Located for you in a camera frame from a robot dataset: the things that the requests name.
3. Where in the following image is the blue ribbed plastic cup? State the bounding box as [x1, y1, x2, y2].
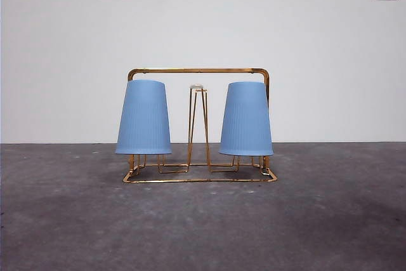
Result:
[218, 81, 274, 157]
[114, 79, 173, 156]

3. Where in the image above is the gold wire cup rack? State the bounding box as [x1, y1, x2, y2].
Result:
[122, 67, 279, 184]

